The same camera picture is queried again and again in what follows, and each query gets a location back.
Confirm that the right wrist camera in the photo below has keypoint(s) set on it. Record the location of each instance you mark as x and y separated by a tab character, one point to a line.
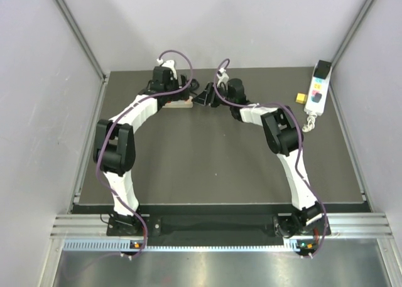
222	76

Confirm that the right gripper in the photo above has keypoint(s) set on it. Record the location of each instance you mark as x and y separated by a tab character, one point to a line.
208	97

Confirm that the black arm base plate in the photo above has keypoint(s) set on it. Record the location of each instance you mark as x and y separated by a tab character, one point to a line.
269	225

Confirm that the slotted grey cable duct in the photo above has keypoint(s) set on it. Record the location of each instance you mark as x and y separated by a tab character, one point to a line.
126	245

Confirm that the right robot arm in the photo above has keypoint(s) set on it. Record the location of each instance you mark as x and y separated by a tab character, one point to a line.
285	139

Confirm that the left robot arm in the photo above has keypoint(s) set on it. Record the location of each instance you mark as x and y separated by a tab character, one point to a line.
114	148

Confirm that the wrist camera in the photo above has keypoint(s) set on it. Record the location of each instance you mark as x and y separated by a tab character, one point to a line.
222	76
168	64

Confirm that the beige power strip red sockets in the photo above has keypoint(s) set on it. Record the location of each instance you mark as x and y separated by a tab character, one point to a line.
179	104

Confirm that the black adapter on white strip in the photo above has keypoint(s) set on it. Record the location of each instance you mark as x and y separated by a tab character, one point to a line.
322	69

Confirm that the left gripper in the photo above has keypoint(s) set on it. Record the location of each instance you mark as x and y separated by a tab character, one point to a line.
174	81

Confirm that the white power strip coloured sockets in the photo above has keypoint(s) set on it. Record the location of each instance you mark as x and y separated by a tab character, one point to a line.
317	85

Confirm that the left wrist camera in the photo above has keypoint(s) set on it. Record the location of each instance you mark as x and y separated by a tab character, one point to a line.
168	64

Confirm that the yellow cube block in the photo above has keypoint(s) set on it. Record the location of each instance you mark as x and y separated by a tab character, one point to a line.
301	98

